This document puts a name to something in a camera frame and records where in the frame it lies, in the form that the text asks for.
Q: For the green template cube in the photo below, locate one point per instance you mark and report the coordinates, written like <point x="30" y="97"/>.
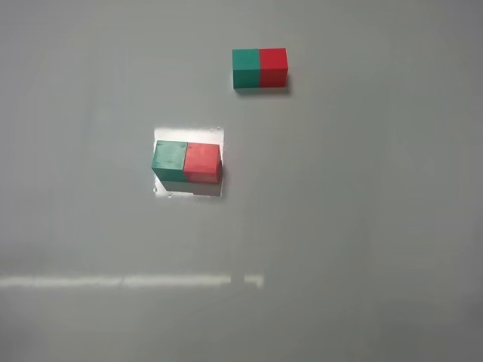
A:
<point x="245" y="68"/>

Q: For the red template cube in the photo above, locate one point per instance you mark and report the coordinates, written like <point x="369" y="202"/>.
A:
<point x="273" y="67"/>

